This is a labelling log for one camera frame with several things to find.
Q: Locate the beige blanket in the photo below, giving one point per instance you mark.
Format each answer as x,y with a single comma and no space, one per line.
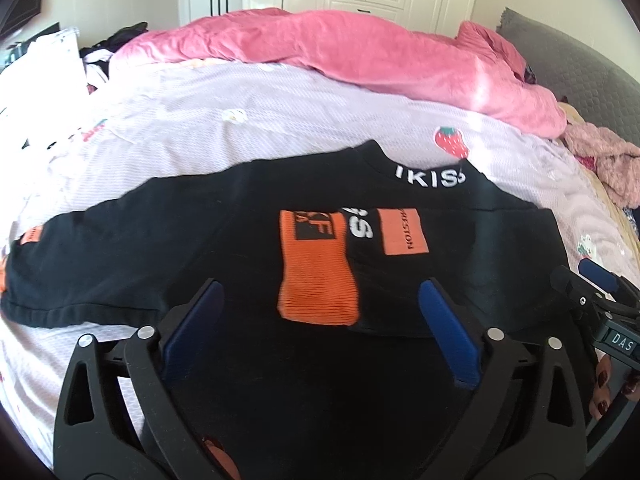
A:
575,115

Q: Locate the person's right hand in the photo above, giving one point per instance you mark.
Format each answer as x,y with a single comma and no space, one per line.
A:
607,385

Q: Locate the grey quilted headboard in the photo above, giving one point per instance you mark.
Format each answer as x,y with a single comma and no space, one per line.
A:
565,55

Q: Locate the pink plush blanket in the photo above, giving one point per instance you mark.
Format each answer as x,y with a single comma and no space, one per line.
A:
320,45

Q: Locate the lilac strawberry print bed sheet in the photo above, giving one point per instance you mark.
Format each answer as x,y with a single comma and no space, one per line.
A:
300,105

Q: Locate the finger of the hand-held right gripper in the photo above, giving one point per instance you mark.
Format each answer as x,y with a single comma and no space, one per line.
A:
599,274
572,290

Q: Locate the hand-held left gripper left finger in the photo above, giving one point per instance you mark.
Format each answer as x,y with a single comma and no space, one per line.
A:
192,330

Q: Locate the dark screen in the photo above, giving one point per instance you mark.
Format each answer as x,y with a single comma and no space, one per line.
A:
20,7

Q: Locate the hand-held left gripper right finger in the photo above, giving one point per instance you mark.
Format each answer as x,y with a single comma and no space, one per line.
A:
450,335

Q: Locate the dark patterned cloth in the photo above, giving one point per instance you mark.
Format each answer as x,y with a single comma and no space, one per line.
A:
527,76

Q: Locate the black garment pile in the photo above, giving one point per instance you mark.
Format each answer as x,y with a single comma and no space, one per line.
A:
112,45

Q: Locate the black shirt with orange patches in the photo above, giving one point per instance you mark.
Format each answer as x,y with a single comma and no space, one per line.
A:
200,230

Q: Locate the pink fuzzy garment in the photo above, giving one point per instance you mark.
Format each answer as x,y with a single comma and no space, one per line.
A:
610,160

